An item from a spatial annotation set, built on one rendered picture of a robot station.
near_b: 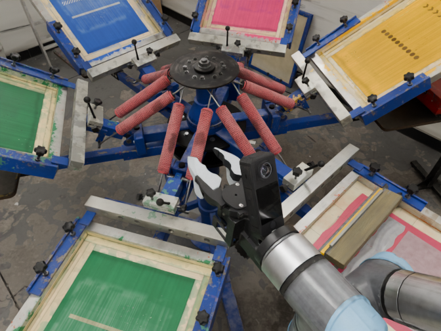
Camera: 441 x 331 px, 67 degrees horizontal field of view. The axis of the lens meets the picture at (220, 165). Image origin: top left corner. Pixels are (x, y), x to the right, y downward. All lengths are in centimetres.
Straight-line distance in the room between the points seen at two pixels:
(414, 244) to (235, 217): 106
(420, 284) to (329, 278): 13
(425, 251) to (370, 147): 190
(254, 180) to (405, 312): 26
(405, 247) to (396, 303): 92
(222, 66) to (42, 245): 181
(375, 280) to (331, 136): 274
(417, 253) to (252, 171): 109
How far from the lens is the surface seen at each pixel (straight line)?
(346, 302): 43
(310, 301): 44
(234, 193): 50
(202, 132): 136
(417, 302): 52
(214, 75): 143
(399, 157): 328
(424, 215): 154
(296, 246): 45
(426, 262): 146
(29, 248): 271
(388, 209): 139
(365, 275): 58
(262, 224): 47
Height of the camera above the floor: 208
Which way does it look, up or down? 47 degrees down
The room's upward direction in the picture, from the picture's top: straight up
